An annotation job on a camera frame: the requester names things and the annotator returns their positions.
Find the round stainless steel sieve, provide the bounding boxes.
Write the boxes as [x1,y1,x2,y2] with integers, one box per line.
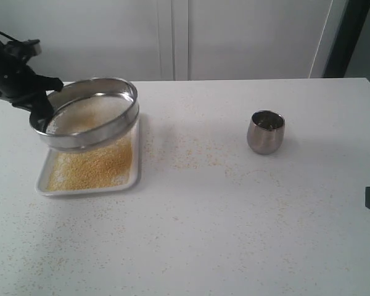
[29,78,139,153]

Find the black wrist camera on left gripper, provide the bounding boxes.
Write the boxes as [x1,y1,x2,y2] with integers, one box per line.
[4,39,42,63]

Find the yellow white grain mix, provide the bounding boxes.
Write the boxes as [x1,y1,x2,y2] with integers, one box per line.
[46,96,131,134]

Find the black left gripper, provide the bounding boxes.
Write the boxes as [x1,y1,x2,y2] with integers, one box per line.
[0,41,64,123]

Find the white square plastic tray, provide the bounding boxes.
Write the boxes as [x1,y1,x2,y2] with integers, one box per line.
[36,121,140,197]

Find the yellow millet grains on tray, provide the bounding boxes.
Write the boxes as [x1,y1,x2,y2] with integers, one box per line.
[47,136,133,191]

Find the stainless steel cup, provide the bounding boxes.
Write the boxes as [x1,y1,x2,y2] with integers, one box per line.
[247,110,286,155]

